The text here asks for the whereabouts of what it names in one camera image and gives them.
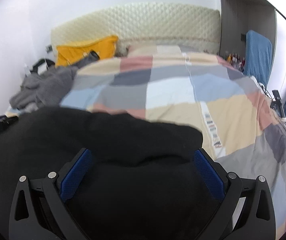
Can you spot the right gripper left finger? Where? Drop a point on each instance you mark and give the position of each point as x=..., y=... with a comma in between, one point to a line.
x=57, y=187

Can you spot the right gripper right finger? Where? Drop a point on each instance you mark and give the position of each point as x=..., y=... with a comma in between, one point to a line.
x=246, y=210

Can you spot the black padded jacket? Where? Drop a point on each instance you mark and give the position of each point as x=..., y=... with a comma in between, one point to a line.
x=141, y=184

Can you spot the grey fleece robe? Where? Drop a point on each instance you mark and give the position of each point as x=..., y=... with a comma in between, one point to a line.
x=50, y=87

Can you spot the black bag on box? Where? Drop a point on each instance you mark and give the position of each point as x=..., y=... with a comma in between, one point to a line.
x=42, y=65

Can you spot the colourful checked bed quilt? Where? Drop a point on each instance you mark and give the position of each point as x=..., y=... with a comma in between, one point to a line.
x=240, y=130

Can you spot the yellow pillow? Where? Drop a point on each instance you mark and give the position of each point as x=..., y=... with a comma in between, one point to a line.
x=70, y=53

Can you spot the black phone tripod stand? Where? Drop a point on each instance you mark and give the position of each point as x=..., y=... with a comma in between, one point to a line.
x=277, y=106

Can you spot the blue towel on chair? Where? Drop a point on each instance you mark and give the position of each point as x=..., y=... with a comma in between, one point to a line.
x=258, y=60

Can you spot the cream quilted headboard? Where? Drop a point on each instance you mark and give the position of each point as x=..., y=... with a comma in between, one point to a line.
x=148, y=23

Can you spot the grey built-in wardrobe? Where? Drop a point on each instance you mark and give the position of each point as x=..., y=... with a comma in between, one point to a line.
x=240, y=16

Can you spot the wall socket panel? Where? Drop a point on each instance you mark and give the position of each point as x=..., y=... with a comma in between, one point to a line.
x=49, y=49

